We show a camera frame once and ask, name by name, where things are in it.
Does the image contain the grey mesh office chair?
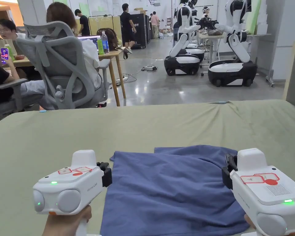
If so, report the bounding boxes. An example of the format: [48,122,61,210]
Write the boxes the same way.
[16,21,112,110]

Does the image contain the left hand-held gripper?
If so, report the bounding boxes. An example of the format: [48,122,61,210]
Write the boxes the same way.
[32,150,113,236]

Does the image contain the person's right hand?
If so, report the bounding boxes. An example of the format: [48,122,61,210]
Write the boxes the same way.
[244,214,258,230]

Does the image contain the bed with pale green sheet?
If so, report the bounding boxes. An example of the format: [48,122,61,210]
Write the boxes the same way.
[0,99,295,236]

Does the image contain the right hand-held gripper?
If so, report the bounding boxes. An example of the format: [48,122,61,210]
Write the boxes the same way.
[222,148,295,236]

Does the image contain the white and black robot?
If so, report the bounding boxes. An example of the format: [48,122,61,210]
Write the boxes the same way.
[208,0,258,88]
[185,42,205,62]
[164,0,206,76]

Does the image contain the person's left hand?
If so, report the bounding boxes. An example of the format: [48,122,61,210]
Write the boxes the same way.
[41,205,92,236]

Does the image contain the blue garment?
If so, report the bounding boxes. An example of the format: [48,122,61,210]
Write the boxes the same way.
[100,145,257,236]

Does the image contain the black case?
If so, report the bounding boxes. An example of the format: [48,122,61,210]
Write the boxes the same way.
[120,13,151,49]

